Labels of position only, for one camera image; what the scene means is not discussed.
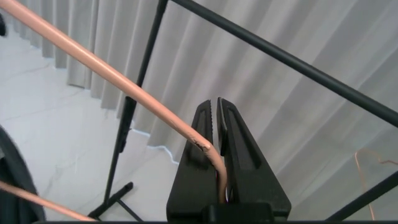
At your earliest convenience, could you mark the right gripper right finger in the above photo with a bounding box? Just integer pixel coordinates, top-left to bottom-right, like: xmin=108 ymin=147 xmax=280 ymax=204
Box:
xmin=216 ymin=97 xmax=292 ymax=218

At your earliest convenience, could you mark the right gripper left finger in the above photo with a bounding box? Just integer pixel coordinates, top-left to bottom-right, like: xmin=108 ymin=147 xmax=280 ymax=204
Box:
xmin=166 ymin=99 xmax=218 ymax=222

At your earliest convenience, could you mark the pink clothes hanger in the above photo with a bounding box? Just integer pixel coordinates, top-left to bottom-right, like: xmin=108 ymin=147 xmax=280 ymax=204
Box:
xmin=0 ymin=0 xmax=228 ymax=222
xmin=354 ymin=148 xmax=398 ymax=220

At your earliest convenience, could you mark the dark grey sleeveless top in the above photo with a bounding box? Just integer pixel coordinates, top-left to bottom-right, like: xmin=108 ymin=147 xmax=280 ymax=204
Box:
xmin=0 ymin=124 xmax=47 ymax=222

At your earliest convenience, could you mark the black clothes rack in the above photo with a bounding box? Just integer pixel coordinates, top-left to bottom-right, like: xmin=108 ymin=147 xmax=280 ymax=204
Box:
xmin=88 ymin=0 xmax=398 ymax=222

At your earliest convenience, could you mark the white curtain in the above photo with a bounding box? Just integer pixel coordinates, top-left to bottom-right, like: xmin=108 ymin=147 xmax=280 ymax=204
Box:
xmin=6 ymin=0 xmax=398 ymax=220

